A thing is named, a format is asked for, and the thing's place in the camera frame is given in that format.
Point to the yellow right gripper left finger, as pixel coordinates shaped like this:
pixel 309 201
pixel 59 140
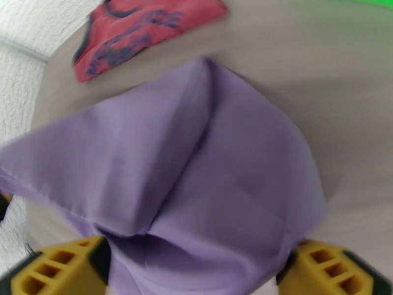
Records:
pixel 61 272

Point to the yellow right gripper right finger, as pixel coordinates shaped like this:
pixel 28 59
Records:
pixel 322 272

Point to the purple cloth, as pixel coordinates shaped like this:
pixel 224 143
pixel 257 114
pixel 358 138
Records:
pixel 184 165

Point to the red tank top navy trim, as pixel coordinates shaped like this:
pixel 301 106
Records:
pixel 202 14

